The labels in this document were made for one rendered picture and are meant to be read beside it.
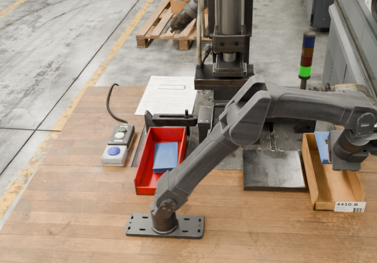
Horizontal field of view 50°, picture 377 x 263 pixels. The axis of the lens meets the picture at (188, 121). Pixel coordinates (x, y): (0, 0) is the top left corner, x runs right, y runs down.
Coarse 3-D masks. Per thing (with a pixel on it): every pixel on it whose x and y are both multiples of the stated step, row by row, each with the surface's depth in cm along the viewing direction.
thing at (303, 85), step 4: (308, 32) 128; (312, 32) 128; (308, 36) 126; (312, 36) 126; (300, 76) 135; (308, 76) 134; (304, 80) 136; (300, 84) 138; (304, 84) 137; (300, 88) 138; (304, 88) 137
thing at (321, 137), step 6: (318, 132) 118; (324, 132) 118; (318, 138) 116; (324, 138) 116; (318, 144) 114; (324, 144) 114; (318, 150) 112; (324, 150) 112; (324, 156) 110; (324, 162) 107
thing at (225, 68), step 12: (216, 60) 118; (228, 60) 117; (240, 60) 118; (204, 72) 121; (216, 72) 115; (228, 72) 114; (240, 72) 114; (252, 72) 120; (204, 84) 119; (216, 84) 118; (228, 84) 118; (240, 84) 117
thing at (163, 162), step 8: (160, 144) 131; (168, 144) 131; (176, 144) 131; (160, 152) 128; (176, 152) 127; (160, 160) 125; (168, 160) 124; (176, 160) 124; (160, 168) 118; (168, 168) 118
